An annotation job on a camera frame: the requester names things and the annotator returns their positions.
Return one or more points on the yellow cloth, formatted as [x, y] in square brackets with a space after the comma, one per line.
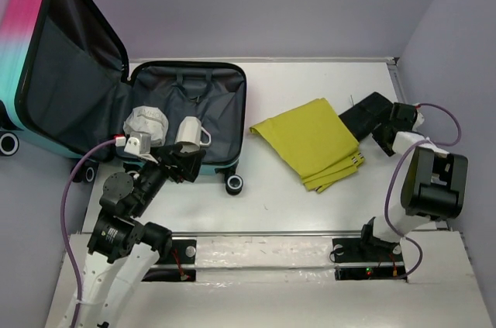
[313, 141]

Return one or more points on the white ceramic mug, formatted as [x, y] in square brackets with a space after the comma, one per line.
[192, 136]

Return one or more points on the pink and teal suitcase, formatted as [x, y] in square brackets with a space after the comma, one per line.
[67, 86]

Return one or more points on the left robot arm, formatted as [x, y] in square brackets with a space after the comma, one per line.
[120, 249]

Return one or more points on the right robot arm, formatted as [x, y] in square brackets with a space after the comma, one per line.
[427, 185]

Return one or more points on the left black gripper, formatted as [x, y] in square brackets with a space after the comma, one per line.
[191, 162]

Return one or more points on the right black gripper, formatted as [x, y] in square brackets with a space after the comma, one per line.
[378, 137]

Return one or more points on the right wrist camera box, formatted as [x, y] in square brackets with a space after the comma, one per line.
[420, 119]

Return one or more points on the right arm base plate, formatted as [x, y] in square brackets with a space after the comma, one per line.
[353, 262]

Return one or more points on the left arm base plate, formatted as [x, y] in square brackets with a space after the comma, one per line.
[177, 266]

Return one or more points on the white hat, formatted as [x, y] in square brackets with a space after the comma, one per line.
[146, 119]

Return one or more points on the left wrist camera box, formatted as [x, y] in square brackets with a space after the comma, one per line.
[138, 144]

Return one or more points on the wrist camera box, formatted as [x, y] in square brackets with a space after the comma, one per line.
[138, 144]
[420, 119]

